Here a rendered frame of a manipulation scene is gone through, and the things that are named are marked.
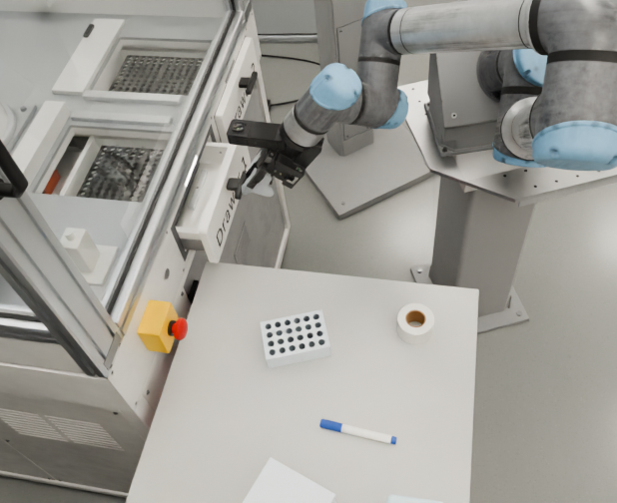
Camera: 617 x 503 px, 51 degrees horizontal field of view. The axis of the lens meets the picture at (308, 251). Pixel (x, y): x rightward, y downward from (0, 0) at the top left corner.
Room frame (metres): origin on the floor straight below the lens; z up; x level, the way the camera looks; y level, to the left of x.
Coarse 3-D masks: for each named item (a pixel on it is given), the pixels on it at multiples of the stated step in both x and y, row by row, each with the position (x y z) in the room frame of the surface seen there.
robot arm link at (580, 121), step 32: (576, 64) 0.63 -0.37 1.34; (608, 64) 0.62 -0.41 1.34; (512, 96) 0.93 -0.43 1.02; (544, 96) 0.64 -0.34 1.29; (576, 96) 0.60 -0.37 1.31; (608, 96) 0.59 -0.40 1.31; (512, 128) 0.84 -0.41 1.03; (544, 128) 0.60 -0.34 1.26; (576, 128) 0.57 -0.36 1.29; (608, 128) 0.56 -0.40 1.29; (512, 160) 0.83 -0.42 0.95; (544, 160) 0.58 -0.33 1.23; (576, 160) 0.55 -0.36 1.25; (608, 160) 0.54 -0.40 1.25
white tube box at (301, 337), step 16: (272, 320) 0.66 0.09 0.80; (288, 320) 0.65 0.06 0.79; (304, 320) 0.64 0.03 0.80; (320, 320) 0.64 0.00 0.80; (272, 336) 0.63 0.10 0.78; (288, 336) 0.62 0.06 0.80; (304, 336) 0.61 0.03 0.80; (320, 336) 0.60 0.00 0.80; (272, 352) 0.59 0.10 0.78; (288, 352) 0.58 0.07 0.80; (304, 352) 0.58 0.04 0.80; (320, 352) 0.58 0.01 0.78
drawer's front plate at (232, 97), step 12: (252, 48) 1.37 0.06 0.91; (240, 60) 1.30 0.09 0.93; (252, 60) 1.35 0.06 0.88; (240, 72) 1.27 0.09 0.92; (252, 72) 1.34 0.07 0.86; (228, 84) 1.22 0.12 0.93; (228, 96) 1.18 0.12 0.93; (240, 96) 1.23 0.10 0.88; (228, 108) 1.16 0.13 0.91; (216, 120) 1.12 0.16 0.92; (228, 120) 1.14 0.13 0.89
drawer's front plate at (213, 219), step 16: (224, 160) 0.98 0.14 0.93; (240, 160) 1.02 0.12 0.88; (224, 176) 0.93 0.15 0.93; (240, 176) 1.00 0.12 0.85; (224, 192) 0.91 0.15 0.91; (208, 208) 0.86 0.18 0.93; (224, 208) 0.89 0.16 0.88; (208, 224) 0.82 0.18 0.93; (224, 224) 0.87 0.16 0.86; (208, 240) 0.80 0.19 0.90; (224, 240) 0.85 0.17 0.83; (208, 256) 0.80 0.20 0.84
